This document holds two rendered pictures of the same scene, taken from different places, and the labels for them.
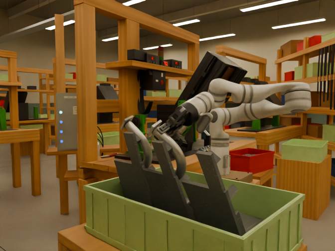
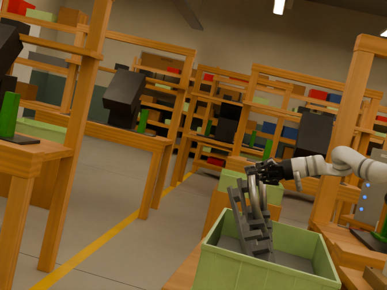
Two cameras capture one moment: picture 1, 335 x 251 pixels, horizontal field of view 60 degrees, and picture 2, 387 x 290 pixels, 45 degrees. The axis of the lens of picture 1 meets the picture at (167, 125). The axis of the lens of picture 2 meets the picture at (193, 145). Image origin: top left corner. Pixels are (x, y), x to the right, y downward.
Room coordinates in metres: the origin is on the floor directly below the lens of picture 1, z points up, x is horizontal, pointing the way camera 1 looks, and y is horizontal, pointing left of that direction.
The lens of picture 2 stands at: (-0.21, -1.26, 1.36)
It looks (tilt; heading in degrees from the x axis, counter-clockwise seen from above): 5 degrees down; 58
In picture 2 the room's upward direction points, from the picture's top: 14 degrees clockwise
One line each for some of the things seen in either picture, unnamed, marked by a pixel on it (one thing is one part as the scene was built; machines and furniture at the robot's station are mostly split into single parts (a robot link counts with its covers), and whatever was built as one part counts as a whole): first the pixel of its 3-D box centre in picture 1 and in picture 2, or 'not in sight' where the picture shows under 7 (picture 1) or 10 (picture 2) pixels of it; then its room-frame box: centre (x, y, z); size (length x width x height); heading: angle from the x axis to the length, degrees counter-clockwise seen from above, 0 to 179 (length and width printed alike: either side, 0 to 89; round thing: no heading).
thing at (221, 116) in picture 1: (220, 124); not in sight; (1.45, -0.26, 1.14); 0.09 x 0.09 x 0.17; 32
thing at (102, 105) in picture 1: (146, 105); not in sight; (2.47, 0.18, 1.23); 1.30 x 0.05 x 0.09; 146
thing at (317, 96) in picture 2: not in sight; (277, 136); (6.15, 5.79, 1.12); 3.01 x 0.54 x 2.24; 140
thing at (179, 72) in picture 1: (156, 70); not in sight; (2.41, 0.09, 1.52); 0.90 x 0.25 x 0.04; 146
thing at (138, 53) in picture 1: (137, 55); not in sight; (2.15, 0.22, 1.59); 0.15 x 0.07 x 0.07; 146
